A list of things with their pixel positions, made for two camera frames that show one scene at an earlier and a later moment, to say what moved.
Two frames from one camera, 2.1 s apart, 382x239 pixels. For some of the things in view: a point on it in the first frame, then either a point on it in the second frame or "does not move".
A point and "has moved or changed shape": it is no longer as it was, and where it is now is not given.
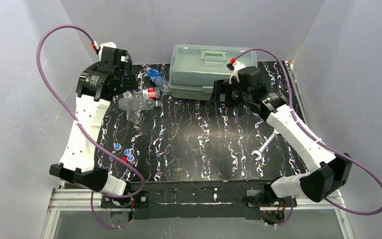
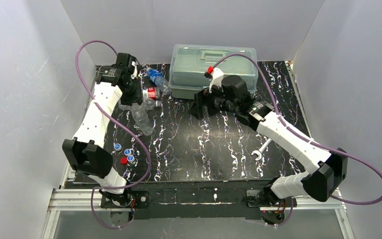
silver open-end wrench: [259, 152] does not move
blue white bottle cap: [117, 147] does not move
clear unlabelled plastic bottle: [135, 115] has moved or changed shape
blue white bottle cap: [127, 152] does not move
